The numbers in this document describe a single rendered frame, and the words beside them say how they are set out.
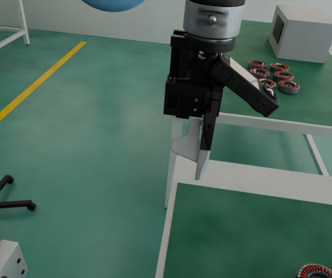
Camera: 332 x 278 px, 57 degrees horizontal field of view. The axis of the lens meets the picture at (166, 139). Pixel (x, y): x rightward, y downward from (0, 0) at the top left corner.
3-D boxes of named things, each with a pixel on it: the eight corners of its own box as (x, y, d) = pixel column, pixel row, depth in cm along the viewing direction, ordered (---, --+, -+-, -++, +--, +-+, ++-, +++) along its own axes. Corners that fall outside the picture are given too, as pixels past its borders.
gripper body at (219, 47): (170, 96, 52) (176, 22, 45) (221, 103, 51) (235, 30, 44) (162, 119, 46) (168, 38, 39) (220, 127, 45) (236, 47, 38)
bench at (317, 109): (158, 212, 189) (165, 106, 145) (184, 84, 339) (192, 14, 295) (340, 240, 181) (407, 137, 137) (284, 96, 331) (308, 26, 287)
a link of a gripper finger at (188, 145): (166, 174, 47) (175, 116, 47) (204, 181, 47) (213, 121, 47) (164, 177, 44) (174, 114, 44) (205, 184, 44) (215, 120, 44)
